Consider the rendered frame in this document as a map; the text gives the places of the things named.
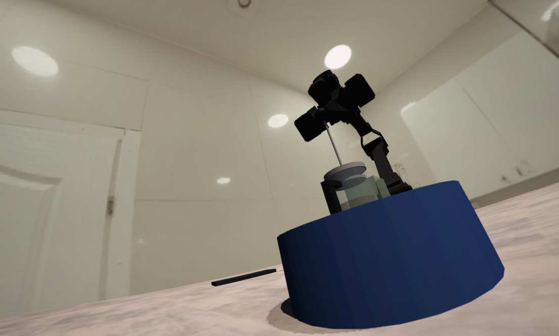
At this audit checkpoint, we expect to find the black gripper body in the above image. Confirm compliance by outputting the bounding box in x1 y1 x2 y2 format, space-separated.
294 73 375 142

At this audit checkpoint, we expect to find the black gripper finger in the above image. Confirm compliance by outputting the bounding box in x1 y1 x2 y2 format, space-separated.
325 86 356 116
306 106 326 133

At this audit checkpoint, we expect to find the glass french press with black knob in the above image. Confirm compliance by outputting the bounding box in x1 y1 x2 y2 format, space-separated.
314 108 378 215

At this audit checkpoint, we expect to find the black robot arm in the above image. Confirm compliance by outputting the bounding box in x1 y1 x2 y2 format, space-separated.
308 70 412 196

